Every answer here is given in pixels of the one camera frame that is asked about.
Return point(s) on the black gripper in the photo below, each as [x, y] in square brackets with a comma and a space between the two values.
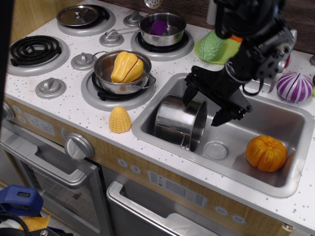
[223, 88]

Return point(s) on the stainless steel pot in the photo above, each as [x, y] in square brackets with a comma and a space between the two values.
[181, 124]

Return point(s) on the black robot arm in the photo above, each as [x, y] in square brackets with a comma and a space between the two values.
[267, 41]

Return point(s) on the stainless steel sink basin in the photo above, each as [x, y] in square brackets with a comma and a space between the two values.
[222, 149]

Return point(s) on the steel pot lid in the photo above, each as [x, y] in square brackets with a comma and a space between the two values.
[78, 15]

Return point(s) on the green toy cabbage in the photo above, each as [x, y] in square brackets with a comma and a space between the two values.
[209, 46]

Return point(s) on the green toy plate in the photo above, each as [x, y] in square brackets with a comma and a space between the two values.
[229, 49]

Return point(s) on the orange toy carrot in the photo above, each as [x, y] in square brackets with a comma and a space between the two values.
[237, 39]

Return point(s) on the orange toy pumpkin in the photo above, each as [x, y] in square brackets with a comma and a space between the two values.
[266, 154]

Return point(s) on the silver toy faucet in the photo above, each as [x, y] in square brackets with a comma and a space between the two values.
[283, 64]

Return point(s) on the yellow toy bell pepper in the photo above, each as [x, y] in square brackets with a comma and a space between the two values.
[128, 67]

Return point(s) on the yellow toy corn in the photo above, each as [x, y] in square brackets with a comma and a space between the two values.
[119, 120]

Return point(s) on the purple white toy onion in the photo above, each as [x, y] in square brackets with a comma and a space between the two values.
[294, 87]

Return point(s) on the red toy vegetable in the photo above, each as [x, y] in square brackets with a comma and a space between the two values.
[287, 62]

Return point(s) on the purple toy eggplant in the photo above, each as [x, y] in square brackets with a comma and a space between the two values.
[159, 28]

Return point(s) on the silver stove knob back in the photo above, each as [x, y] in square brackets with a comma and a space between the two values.
[133, 19]

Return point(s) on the silver stove knob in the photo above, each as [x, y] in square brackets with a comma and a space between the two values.
[50, 88]
[83, 61]
[133, 19]
[111, 39]

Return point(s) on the hanging steel strainer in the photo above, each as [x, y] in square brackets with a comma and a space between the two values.
[153, 4]

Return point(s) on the silver stove knob upper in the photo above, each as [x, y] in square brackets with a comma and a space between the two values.
[111, 39]

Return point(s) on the toy dishwasher door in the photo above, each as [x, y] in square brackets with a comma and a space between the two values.
[155, 202]

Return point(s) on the silver stove knob middle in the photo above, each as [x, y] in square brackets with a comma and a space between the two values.
[83, 61]

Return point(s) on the silver oven dial right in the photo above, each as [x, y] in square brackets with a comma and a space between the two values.
[77, 147]

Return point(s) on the silver oven dial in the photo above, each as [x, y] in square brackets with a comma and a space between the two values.
[77, 147]
[7, 112]

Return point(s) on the silver stove knob front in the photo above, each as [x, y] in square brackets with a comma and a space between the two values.
[50, 88]

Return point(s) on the toy oven door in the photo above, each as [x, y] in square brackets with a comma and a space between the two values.
[72, 190]

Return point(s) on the black coil burner left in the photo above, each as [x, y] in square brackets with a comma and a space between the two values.
[34, 50]

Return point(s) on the silver oven dial left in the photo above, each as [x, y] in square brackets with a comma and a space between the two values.
[7, 112]

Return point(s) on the yellow cloth piece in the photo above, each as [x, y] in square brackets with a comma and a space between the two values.
[36, 223]

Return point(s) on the blue clamp tool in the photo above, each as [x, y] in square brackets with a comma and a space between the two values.
[20, 201]

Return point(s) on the steel saucepan with handle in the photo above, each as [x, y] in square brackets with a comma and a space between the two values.
[176, 28]

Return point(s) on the steel two-handled pan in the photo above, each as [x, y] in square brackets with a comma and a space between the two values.
[103, 67]

